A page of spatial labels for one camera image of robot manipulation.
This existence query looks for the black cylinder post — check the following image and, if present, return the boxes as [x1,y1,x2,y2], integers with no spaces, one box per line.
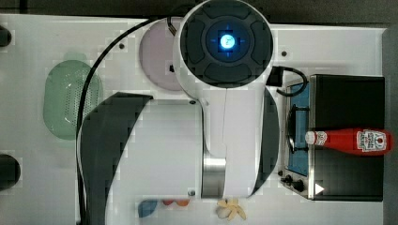
[0,26,12,47]
[0,154,21,190]

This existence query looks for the orange toy fruit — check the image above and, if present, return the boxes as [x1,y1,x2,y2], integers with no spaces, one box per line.
[176,200,190,207]

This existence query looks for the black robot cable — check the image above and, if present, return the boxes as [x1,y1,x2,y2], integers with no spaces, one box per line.
[75,16,163,225]

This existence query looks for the red toy fruit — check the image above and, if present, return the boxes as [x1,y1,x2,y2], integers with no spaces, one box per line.
[162,200,174,205]

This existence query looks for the black cylinder post lower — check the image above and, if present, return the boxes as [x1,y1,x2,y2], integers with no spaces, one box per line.
[0,154,21,190]

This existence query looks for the blue cup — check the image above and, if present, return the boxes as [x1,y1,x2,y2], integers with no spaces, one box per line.
[138,200,158,218]

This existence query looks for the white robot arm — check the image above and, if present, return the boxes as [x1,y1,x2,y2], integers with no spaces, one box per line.
[173,0,280,199]

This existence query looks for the green perforated colander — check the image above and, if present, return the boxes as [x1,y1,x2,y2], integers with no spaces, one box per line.
[43,60,91,141]

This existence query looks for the red ketchup bottle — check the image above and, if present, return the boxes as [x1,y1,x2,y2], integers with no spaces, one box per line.
[305,128,393,157]

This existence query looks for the peeled banana toy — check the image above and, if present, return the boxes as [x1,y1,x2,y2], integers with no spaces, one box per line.
[216,199,247,221]

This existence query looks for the pink round plate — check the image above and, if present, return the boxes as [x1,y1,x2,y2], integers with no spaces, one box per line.
[139,19,181,92]

